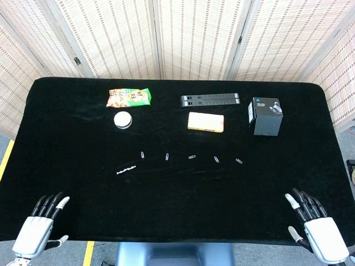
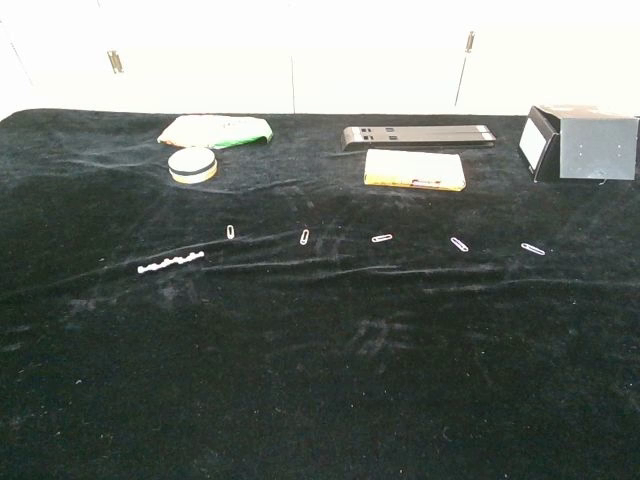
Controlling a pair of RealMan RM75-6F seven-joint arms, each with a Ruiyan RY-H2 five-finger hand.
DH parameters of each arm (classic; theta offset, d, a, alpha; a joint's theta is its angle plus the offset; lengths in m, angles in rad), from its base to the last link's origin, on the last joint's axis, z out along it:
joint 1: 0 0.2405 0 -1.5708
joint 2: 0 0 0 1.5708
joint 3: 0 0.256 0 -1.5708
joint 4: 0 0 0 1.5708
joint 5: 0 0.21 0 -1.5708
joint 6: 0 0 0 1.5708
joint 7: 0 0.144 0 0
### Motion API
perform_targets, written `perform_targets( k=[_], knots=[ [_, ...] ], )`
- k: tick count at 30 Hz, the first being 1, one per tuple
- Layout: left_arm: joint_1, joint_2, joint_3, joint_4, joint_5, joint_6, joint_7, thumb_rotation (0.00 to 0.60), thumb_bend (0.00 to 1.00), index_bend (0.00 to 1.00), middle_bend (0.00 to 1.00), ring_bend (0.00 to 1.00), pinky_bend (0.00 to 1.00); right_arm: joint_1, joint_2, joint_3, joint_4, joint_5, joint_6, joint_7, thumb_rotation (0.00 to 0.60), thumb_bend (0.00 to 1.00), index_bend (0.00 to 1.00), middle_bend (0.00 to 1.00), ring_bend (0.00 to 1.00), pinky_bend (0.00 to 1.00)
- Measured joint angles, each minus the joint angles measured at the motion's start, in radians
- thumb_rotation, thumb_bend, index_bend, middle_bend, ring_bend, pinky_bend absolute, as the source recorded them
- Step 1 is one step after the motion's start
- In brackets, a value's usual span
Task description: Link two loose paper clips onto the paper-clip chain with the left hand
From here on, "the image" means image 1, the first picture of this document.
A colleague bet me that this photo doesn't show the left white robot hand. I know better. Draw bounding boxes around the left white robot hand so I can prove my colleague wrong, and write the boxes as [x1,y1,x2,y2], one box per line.
[12,191,70,259]

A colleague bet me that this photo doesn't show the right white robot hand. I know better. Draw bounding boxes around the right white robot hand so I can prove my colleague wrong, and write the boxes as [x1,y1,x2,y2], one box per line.
[285,188,350,264]

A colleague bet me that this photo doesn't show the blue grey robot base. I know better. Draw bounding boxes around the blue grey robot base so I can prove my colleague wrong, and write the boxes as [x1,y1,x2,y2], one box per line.
[115,242,234,266]

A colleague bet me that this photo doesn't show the yellow floor tape strip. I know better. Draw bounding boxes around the yellow floor tape strip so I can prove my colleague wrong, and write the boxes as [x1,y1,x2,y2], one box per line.
[83,241,95,266]
[0,140,15,178]

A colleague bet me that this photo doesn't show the black cart with wheel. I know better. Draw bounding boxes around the black cart with wheel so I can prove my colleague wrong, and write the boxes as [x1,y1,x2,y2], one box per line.
[346,159,355,192]

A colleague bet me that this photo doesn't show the black cardboard box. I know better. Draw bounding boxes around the black cardboard box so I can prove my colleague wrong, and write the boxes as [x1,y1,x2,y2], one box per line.
[247,96,284,136]

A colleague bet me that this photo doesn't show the round white tin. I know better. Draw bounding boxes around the round white tin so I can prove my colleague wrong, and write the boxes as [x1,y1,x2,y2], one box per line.
[113,111,133,130]

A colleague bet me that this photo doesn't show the black velvet tablecloth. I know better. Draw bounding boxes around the black velvet tablecloth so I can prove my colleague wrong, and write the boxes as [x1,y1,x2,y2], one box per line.
[0,76,355,257]

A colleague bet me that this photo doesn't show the orange green snack bag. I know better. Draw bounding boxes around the orange green snack bag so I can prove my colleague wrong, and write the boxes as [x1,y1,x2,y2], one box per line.
[106,88,153,108]

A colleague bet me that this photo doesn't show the black long power strip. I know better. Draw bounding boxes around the black long power strip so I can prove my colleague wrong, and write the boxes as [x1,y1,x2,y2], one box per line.
[180,93,240,102]
[181,98,241,108]

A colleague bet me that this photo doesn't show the woven folding screen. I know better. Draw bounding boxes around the woven folding screen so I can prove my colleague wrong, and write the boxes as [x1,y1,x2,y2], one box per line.
[0,0,355,139]

